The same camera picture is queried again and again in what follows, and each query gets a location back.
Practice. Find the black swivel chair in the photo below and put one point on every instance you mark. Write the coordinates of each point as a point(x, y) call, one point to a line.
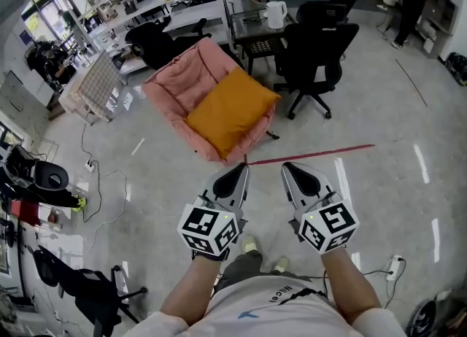
point(84, 291)

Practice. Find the yellow-green shoe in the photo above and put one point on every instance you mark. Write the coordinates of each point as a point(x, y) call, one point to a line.
point(79, 204)

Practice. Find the black reclined office chair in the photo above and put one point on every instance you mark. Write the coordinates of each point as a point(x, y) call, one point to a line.
point(157, 43)

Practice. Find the person's right shoe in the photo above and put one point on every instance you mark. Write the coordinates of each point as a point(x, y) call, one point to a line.
point(281, 264)

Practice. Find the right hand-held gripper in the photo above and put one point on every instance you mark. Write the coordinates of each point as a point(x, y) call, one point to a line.
point(328, 226)

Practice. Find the person's left shoe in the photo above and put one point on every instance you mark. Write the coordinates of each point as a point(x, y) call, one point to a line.
point(249, 243)

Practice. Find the white shelving unit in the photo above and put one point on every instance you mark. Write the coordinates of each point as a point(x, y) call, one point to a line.
point(153, 3)

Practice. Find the black machine with round opening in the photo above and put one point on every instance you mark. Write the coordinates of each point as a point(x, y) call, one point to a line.
point(44, 178)

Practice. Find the dark glass side table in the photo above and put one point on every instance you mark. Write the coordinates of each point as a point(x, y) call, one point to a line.
point(255, 36)

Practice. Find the person's shoe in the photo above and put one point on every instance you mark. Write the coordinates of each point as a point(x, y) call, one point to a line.
point(281, 264)
point(249, 243)

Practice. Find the person's olive trousers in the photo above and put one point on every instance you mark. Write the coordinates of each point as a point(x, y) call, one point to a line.
point(242, 266)

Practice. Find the orange pillow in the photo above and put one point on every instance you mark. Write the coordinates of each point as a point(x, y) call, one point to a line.
point(230, 113)

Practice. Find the red floor tape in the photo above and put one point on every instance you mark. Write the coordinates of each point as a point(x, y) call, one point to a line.
point(313, 153)

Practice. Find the black mesh office chair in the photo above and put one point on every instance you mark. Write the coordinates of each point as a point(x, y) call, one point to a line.
point(313, 58)

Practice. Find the pink cushioned seat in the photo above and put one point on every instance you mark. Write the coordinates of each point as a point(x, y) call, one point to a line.
point(175, 84)

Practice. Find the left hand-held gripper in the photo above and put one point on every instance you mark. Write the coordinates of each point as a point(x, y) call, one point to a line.
point(204, 224)

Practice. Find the person's white shirt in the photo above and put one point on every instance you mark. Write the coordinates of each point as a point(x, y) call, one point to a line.
point(266, 313)

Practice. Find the person's left forearm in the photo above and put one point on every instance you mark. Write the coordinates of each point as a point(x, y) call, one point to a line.
point(189, 288)

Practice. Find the checkered cloth table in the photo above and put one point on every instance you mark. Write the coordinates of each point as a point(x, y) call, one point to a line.
point(98, 84)

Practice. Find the white electric kettle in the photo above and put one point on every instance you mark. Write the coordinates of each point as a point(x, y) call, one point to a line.
point(276, 14)

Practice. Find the person's right forearm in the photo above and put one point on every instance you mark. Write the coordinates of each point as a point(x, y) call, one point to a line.
point(346, 284)

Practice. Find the white power strip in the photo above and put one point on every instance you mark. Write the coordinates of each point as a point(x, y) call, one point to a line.
point(89, 166)
point(394, 266)

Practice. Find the black bag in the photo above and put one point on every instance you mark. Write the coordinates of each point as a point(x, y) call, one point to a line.
point(458, 67)

